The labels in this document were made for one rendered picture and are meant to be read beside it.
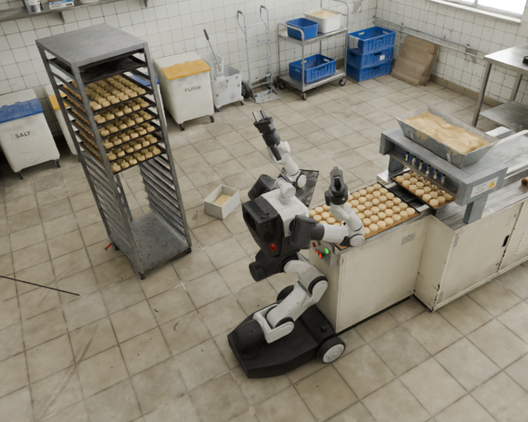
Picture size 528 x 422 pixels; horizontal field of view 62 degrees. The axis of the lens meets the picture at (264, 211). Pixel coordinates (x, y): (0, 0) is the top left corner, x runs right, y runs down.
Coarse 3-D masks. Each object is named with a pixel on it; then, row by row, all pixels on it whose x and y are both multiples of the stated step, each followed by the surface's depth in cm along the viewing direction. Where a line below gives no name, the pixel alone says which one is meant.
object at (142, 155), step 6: (84, 144) 335; (90, 150) 328; (144, 150) 319; (150, 150) 320; (156, 150) 318; (96, 156) 320; (132, 156) 317; (138, 156) 313; (144, 156) 316; (150, 156) 313; (102, 162) 312; (114, 162) 307; (120, 162) 307; (126, 162) 306; (132, 162) 307; (114, 168) 301; (120, 168) 303
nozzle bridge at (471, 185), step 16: (400, 128) 297; (384, 144) 296; (400, 144) 282; (416, 144) 279; (400, 160) 292; (416, 160) 286; (432, 160) 264; (480, 160) 261; (496, 160) 260; (432, 176) 274; (448, 176) 254; (464, 176) 249; (480, 176) 249; (496, 176) 254; (448, 192) 263; (464, 192) 247; (480, 192) 255; (480, 208) 265
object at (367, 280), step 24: (384, 240) 269; (408, 240) 282; (312, 264) 296; (336, 264) 264; (360, 264) 270; (384, 264) 283; (408, 264) 298; (336, 288) 276; (360, 288) 285; (384, 288) 300; (408, 288) 316; (336, 312) 288; (360, 312) 302
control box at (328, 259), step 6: (312, 240) 276; (312, 246) 279; (318, 246) 270; (324, 246) 263; (330, 246) 261; (318, 252) 273; (324, 252) 265; (330, 252) 258; (324, 258) 268; (330, 258) 261; (330, 264) 264
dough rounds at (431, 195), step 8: (400, 176) 298; (408, 176) 297; (416, 176) 297; (408, 184) 291; (416, 184) 290; (424, 184) 291; (416, 192) 284; (424, 192) 285; (432, 192) 282; (424, 200) 279; (432, 200) 275; (440, 200) 275; (448, 200) 278
